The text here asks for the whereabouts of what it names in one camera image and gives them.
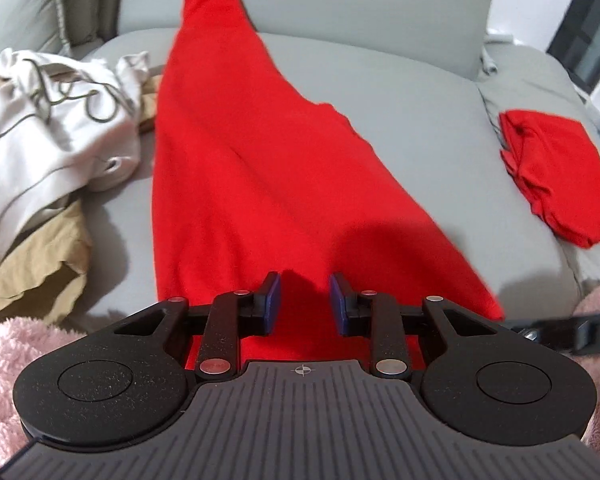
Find pink fluffy blanket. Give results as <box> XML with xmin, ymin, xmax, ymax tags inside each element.
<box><xmin>0</xmin><ymin>278</ymin><xmax>600</xmax><ymax>470</ymax></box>

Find white printed hoodie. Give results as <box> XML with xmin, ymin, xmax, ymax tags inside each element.
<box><xmin>0</xmin><ymin>49</ymin><xmax>149</xmax><ymax>262</ymax></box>

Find folded red shirt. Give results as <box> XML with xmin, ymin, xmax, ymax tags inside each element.
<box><xmin>498</xmin><ymin>110</ymin><xmax>600</xmax><ymax>248</ymax></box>

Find tan crumpled garment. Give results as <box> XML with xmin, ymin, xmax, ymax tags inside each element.
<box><xmin>0</xmin><ymin>70</ymin><xmax>164</xmax><ymax>326</ymax></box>

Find dark window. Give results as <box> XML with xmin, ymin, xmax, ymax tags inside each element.
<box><xmin>547</xmin><ymin>0</ymin><xmax>600</xmax><ymax>93</ymax></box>

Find grey sofa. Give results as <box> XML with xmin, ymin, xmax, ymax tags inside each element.
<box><xmin>70</xmin><ymin>0</ymin><xmax>600</xmax><ymax>318</ymax></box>

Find red long pants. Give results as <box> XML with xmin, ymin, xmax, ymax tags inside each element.
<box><xmin>151</xmin><ymin>0</ymin><xmax>504</xmax><ymax>361</ymax></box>

